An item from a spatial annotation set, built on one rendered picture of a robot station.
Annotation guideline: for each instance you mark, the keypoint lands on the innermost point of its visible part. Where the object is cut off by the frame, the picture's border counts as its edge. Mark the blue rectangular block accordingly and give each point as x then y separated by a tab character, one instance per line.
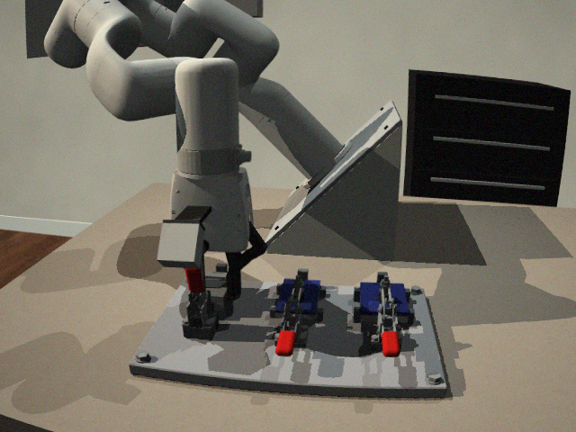
369	301
311	298

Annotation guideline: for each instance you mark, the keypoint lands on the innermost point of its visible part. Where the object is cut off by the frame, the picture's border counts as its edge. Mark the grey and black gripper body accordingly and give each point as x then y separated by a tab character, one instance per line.
228	194

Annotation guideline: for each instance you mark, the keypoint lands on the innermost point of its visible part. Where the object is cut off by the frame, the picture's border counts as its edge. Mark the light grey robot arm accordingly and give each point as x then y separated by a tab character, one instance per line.
206	95

